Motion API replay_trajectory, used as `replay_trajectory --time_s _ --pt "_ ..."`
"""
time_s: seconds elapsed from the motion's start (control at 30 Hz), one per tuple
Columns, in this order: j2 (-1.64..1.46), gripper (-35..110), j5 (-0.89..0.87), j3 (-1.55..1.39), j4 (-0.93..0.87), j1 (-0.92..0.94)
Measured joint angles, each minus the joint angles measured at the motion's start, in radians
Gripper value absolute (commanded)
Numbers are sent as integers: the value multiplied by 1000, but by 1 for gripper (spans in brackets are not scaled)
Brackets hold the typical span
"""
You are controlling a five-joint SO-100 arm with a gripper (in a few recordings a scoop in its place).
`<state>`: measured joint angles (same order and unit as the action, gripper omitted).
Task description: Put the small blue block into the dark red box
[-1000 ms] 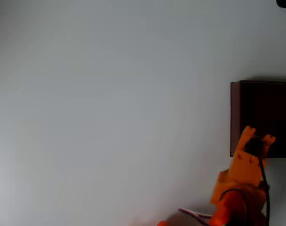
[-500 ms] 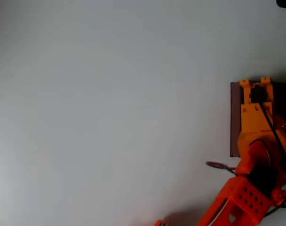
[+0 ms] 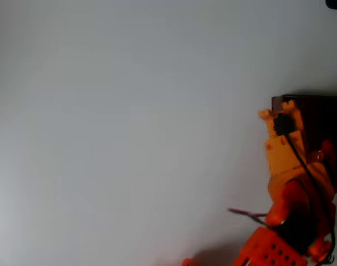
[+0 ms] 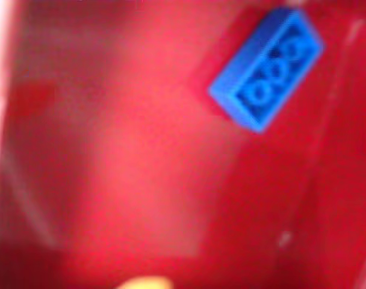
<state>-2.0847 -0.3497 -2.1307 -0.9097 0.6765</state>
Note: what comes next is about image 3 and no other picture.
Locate thin red black servo wires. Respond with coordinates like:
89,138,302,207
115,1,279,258
228,207,270,226

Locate light orange camera mount bracket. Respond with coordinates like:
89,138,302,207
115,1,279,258
257,100,307,180

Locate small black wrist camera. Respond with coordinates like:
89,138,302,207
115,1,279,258
273,112,297,136

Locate thick black camera cable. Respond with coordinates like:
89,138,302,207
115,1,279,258
285,132,336,263

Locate dark red box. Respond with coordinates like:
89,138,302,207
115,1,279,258
270,94,337,187

